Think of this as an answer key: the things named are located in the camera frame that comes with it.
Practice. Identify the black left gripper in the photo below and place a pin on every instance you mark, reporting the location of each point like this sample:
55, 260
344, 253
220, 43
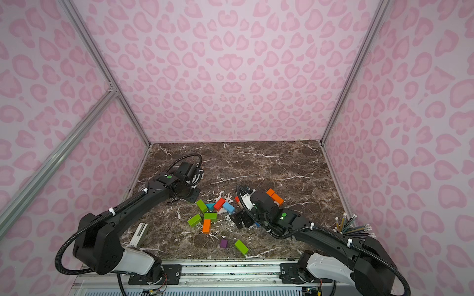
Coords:
189, 189

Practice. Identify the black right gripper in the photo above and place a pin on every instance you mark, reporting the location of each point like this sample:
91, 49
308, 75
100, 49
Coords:
244, 215

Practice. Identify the light blue block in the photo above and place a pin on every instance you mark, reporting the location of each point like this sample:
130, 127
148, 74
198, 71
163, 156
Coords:
228, 208

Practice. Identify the orange block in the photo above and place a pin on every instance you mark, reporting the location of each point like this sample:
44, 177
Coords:
206, 229
270, 192
277, 199

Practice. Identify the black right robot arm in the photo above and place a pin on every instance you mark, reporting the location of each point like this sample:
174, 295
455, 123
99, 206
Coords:
360, 262

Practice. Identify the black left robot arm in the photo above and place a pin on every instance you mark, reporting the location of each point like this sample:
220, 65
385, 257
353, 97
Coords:
96, 246

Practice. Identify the green block bottom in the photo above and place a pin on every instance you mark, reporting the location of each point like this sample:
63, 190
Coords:
241, 247

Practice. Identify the purple small block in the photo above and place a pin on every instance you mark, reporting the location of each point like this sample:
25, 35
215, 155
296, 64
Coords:
223, 244

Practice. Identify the bundle of coloured pencils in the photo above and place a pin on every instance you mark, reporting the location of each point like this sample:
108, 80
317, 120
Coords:
346, 225

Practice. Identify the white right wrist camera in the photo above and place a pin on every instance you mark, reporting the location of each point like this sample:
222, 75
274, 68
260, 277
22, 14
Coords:
246, 194

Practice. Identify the aluminium front rail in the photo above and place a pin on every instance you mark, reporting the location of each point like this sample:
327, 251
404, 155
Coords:
244, 277

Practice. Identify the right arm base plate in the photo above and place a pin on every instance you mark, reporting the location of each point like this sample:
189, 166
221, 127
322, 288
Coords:
292, 273

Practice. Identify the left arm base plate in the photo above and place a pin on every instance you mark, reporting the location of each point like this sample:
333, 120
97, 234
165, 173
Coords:
166, 275

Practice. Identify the aluminium diagonal frame bar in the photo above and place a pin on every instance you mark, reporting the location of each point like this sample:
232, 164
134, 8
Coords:
26, 194

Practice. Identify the left corner frame post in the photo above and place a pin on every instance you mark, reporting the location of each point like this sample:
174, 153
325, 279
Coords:
79, 24

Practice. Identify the corner frame post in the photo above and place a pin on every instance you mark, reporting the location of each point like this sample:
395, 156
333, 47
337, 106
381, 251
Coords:
79, 24
383, 8

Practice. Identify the right corner frame post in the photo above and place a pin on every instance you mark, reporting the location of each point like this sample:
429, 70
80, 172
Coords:
383, 8

